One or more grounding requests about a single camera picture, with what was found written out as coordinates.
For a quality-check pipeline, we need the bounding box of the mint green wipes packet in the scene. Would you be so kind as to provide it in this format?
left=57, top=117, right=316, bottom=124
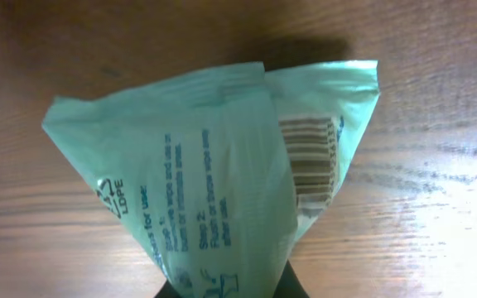
left=42, top=60, right=380, bottom=297

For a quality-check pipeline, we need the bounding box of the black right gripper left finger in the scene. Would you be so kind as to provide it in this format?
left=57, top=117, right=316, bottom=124
left=154, top=281, right=176, bottom=298

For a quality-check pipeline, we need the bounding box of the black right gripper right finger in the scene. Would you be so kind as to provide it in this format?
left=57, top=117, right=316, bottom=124
left=273, top=261, right=309, bottom=298

